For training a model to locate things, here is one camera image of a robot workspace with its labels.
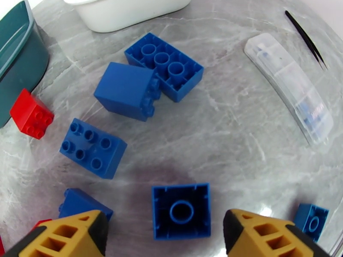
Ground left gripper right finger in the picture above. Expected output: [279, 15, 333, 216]
[223, 209, 333, 257]

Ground white plastic container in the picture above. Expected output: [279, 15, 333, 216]
[63, 0, 193, 33]

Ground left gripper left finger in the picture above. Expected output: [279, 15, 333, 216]
[0, 209, 111, 257]

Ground red two-by-two lego brick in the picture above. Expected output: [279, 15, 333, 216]
[9, 88, 55, 140]

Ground blue two-by-two lego brick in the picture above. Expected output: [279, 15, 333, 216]
[93, 61, 162, 123]
[58, 188, 114, 223]
[151, 183, 212, 241]
[293, 203, 330, 242]

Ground black tweezers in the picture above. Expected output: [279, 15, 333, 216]
[284, 10, 328, 71]

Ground teal plastic container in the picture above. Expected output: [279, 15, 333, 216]
[0, 0, 51, 129]

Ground blue two-by-three lego brick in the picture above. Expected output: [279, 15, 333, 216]
[59, 117, 128, 180]

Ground blue two-by-four lego brick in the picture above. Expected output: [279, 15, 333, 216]
[124, 32, 205, 103]

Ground clear plastic case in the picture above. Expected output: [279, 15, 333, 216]
[244, 33, 334, 146]

